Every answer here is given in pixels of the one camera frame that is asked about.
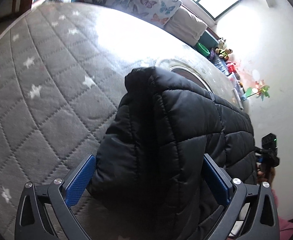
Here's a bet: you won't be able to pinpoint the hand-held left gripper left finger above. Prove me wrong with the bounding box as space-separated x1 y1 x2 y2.
14 154 97 240

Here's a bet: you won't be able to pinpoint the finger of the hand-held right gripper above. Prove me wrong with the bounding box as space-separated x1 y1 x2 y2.
255 147 264 166

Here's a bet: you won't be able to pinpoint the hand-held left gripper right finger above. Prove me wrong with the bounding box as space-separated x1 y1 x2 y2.
203 154 280 240

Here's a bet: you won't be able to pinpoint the black puffer jacket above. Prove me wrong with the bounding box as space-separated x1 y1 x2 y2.
87 66 258 240

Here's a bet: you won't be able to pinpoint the green pinwheel toy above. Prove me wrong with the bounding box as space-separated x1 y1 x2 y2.
244 80 271 102

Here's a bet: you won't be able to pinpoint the clear plastic box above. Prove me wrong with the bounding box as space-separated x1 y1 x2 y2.
229 74 247 109

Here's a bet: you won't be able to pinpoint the red toy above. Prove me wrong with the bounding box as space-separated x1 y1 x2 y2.
225 61 237 73

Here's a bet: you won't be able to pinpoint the bed with grey quilt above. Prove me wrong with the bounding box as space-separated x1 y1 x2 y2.
0 1 249 240

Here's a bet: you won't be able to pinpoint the plush toy with yellow vest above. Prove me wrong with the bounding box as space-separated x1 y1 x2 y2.
215 47 233 61

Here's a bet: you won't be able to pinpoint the green plastic container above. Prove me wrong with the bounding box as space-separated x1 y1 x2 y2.
196 42 211 57

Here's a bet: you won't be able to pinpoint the beige pillow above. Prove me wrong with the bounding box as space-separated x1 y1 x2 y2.
165 5 208 47

